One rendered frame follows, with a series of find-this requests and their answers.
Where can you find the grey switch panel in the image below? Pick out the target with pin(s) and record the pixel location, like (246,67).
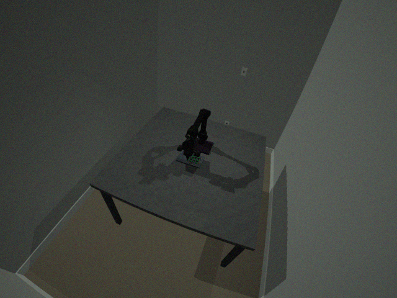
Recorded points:
(192,161)

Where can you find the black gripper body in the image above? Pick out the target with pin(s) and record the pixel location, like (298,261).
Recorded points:
(196,153)

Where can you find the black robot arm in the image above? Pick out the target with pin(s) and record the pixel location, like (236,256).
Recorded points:
(193,132)

